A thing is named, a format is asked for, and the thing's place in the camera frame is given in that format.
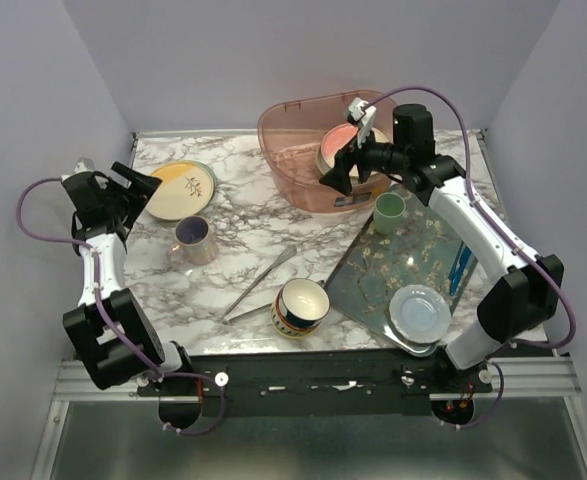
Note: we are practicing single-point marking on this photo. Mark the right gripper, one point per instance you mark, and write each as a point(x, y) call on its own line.
point(338, 177)

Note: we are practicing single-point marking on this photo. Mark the yellow cream ceramic plate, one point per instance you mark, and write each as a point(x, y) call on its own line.
point(185, 191)

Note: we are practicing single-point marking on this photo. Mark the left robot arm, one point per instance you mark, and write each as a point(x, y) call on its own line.
point(109, 331)

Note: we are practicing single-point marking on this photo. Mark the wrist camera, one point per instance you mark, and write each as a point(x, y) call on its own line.
point(361, 114)
point(82, 166)

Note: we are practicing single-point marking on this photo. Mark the cream divided plate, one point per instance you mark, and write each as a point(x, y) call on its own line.
point(375, 135)

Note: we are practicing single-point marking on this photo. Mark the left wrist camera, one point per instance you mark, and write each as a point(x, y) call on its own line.
point(82, 166)

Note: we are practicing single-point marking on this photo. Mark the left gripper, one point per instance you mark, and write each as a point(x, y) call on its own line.
point(139, 191)

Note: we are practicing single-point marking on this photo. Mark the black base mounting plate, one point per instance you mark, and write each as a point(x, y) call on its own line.
point(322, 383)

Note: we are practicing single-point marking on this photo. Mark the green plate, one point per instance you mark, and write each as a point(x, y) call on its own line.
point(213, 177)

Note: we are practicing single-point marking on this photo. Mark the floral blossom tray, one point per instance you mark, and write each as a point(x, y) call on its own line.
point(424, 250)

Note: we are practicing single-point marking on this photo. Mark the iridescent pink mug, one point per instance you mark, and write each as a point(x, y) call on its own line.
point(194, 243)

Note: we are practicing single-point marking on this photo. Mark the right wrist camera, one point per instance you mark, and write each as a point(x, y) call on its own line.
point(361, 114)

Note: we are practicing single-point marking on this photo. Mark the metal tongs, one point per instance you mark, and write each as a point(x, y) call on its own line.
point(284, 256)

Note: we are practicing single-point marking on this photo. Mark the pink cream ceramic plate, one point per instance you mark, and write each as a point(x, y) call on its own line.
point(331, 143)

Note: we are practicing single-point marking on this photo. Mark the colourful striped bowl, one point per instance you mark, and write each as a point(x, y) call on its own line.
point(299, 308)

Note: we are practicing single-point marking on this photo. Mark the blue metallic fork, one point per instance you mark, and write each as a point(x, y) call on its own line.
point(460, 270)

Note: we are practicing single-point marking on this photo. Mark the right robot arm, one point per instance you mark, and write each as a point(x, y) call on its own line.
point(524, 292)

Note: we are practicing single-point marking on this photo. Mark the light blue saucer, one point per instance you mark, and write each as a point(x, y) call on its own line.
point(420, 314)

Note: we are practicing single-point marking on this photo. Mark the pink transparent plastic bin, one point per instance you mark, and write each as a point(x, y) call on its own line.
point(290, 136)

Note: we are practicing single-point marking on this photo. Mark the green plastic cup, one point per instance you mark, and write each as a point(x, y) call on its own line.
point(388, 212)

